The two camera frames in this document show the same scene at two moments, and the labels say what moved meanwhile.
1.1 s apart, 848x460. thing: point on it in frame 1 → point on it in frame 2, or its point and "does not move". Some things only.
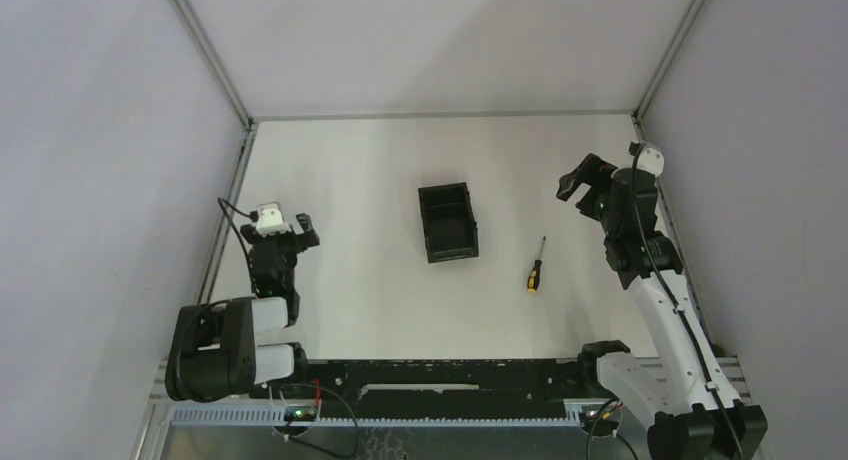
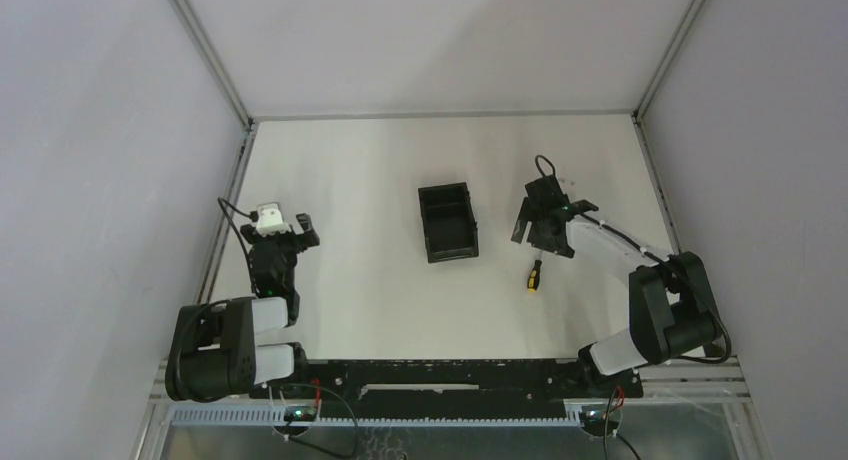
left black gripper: [283, 239] does not move
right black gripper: [592, 190] → [548, 231]
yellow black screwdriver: [535, 273] does not move
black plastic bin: [449, 222] does not move
